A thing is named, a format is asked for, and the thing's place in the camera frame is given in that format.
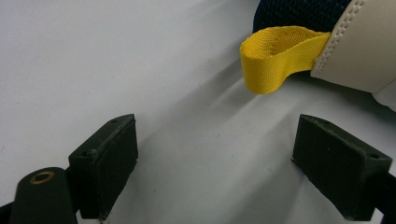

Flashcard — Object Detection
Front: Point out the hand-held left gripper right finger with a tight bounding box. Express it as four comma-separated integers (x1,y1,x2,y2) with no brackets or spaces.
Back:
291,113,393,222

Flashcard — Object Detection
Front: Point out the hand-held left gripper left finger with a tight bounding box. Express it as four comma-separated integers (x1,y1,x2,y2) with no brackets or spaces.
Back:
67,113,139,221

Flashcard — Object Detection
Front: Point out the white navy sneaker yellow tab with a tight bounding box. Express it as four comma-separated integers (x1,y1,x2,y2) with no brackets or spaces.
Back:
239,0,396,113

